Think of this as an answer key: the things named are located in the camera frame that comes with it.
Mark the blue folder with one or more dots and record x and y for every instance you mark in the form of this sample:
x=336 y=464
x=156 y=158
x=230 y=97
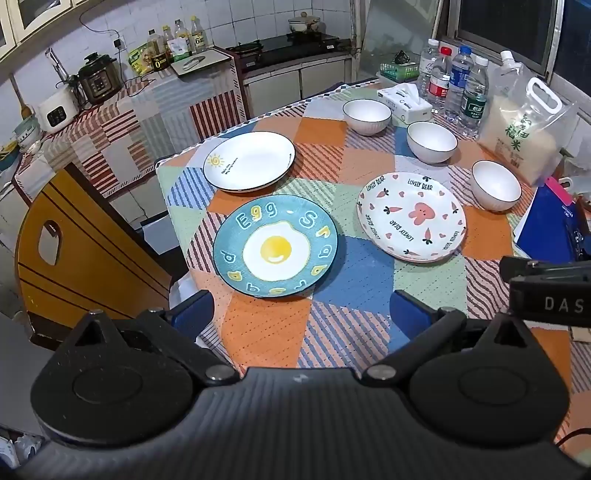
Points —
x=547 y=226

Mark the clear condiment bottle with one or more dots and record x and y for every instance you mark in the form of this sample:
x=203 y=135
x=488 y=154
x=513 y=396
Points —
x=180 y=30

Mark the wall socket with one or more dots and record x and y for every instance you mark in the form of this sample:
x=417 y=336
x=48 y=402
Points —
x=119 y=43

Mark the black gas stove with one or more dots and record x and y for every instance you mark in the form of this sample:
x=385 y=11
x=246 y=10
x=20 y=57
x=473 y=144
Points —
x=286 y=44

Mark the white vertical pipe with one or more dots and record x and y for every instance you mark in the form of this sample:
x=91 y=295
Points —
x=354 y=41

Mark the white bowl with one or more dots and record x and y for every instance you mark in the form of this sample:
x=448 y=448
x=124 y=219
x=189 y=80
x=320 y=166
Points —
x=431 y=141
x=367 y=115
x=496 y=184

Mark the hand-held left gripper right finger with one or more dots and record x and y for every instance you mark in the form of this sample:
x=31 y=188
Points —
x=408 y=316

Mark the grey cutting board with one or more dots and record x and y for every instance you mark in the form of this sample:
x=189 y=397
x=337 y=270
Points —
x=201 y=62

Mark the red label water bottle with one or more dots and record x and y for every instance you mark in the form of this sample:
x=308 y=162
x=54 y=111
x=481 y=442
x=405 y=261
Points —
x=440 y=83

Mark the yellow oil bottle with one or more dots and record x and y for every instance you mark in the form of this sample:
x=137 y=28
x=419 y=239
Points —
x=197 y=32

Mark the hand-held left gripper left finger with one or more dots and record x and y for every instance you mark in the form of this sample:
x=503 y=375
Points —
x=194 y=316

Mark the wooden chair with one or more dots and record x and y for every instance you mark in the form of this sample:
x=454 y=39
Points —
x=92 y=258

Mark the yellow condiment bottle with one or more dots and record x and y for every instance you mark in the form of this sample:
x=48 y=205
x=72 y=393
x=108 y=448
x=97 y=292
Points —
x=165 y=39

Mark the wooden spoon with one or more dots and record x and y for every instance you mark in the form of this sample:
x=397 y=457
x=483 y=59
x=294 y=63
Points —
x=23 y=108

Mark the patchwork tablecloth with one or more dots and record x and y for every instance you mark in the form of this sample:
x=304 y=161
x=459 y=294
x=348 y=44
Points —
x=364 y=272

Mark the striped patchwork counter cloth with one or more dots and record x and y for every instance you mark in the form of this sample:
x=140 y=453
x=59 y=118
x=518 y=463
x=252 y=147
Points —
x=138 y=120

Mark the dark capped condiment bottle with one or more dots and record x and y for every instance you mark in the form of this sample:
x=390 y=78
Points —
x=152 y=41

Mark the green plastic basket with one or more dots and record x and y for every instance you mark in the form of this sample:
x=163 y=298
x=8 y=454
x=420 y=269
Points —
x=399 y=70

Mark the green label water bottle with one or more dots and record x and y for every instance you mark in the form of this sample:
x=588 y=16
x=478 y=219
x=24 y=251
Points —
x=474 y=106

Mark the white kitchen cabinet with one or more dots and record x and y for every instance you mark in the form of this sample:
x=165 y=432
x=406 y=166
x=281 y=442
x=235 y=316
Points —
x=295 y=83

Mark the cream cooking pot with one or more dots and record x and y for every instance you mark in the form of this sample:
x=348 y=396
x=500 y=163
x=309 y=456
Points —
x=304 y=23

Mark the wall cupboard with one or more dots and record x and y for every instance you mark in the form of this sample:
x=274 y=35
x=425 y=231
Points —
x=27 y=18

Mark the white and green packet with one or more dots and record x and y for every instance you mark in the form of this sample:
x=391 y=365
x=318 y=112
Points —
x=178 y=50

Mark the stack of small bowls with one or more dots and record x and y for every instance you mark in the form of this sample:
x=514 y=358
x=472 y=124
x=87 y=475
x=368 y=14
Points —
x=25 y=134

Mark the blue label water bottle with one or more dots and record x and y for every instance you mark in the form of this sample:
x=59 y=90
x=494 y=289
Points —
x=459 y=78

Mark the clear water bottle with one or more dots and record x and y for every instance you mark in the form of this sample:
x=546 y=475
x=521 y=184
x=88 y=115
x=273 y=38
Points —
x=425 y=69

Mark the white rice cooker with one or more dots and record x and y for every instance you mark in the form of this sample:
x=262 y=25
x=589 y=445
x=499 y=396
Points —
x=57 y=110

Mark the dark electric pressure cooker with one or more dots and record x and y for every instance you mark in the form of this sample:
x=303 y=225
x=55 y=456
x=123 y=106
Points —
x=99 y=81

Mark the green seasoning packet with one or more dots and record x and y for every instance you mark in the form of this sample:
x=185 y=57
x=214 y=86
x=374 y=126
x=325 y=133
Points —
x=138 y=60

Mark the blue plate with egg print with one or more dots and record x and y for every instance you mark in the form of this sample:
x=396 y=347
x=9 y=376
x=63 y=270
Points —
x=275 y=221

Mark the window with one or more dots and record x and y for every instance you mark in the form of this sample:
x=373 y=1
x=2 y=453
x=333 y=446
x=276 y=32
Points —
x=508 y=32

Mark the clear bag of rice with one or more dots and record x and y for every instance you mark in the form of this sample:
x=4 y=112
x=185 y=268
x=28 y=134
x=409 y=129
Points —
x=521 y=134

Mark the white plate with pink bear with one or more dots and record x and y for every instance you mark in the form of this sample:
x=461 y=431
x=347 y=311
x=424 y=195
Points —
x=411 y=217

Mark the white tissue box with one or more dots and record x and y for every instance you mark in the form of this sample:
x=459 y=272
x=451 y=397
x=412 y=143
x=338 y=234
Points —
x=406 y=106

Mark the metal utensil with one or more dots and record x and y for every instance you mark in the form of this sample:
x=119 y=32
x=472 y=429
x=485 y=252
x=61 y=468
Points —
x=55 y=62

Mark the white plate with sun print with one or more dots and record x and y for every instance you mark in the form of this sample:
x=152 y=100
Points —
x=251 y=161

